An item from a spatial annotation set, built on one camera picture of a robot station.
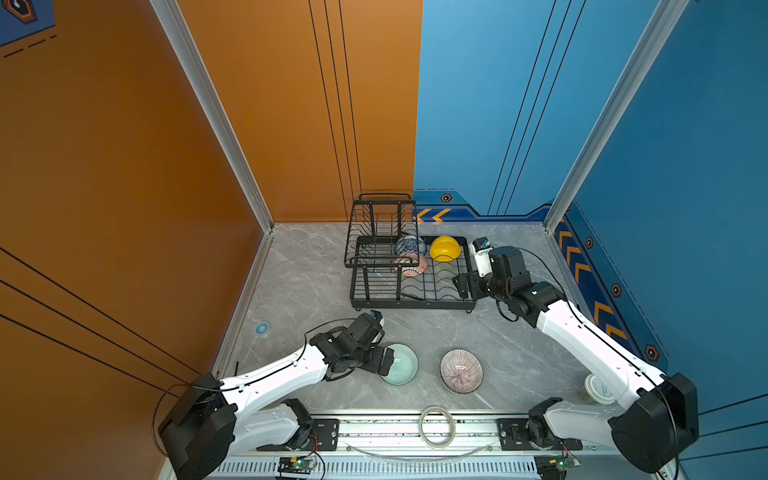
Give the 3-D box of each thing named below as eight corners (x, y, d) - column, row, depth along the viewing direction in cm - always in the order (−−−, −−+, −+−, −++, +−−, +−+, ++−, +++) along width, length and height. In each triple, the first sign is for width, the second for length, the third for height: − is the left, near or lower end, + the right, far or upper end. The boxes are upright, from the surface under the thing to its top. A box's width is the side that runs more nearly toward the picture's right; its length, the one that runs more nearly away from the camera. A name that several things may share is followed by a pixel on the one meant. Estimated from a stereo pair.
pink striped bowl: (441, 396, 81) (444, 389, 76) (437, 356, 88) (439, 348, 83) (481, 396, 81) (486, 389, 76) (474, 356, 88) (479, 348, 83)
